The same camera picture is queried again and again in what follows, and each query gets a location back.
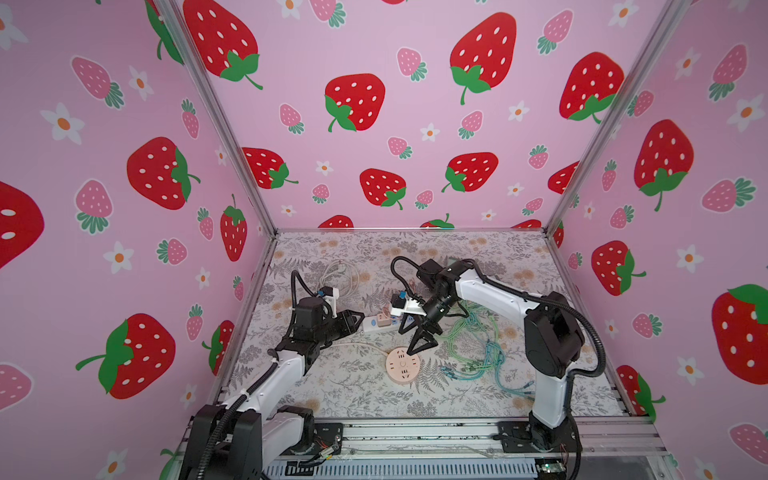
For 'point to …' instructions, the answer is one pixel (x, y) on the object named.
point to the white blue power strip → (370, 324)
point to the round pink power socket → (401, 366)
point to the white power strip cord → (349, 295)
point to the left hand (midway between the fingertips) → (361, 316)
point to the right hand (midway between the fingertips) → (405, 339)
